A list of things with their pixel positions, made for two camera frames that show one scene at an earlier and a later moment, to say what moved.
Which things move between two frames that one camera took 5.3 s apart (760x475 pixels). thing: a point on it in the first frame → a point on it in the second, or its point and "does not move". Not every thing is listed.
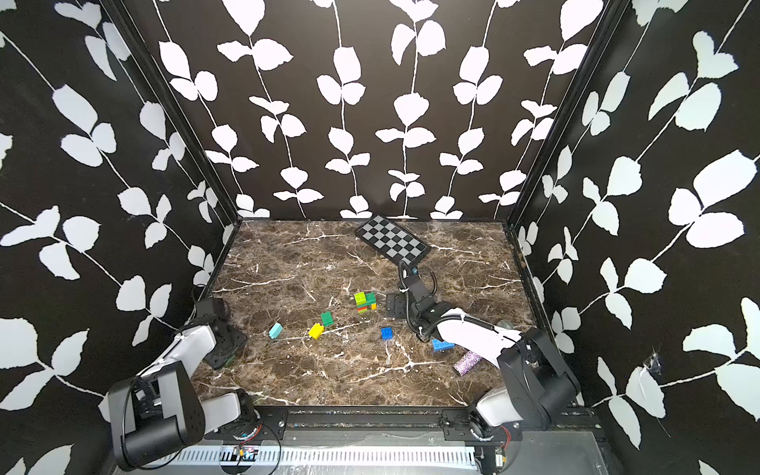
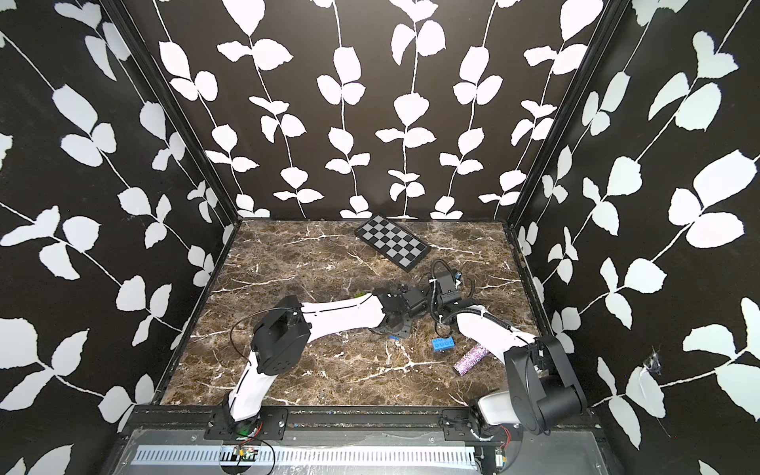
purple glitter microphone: (467, 362) does not move
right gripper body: (402, 310) → (438, 308)
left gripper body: (228, 346) → (404, 332)
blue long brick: (439, 344) does not move
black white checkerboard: (392, 240) does not move
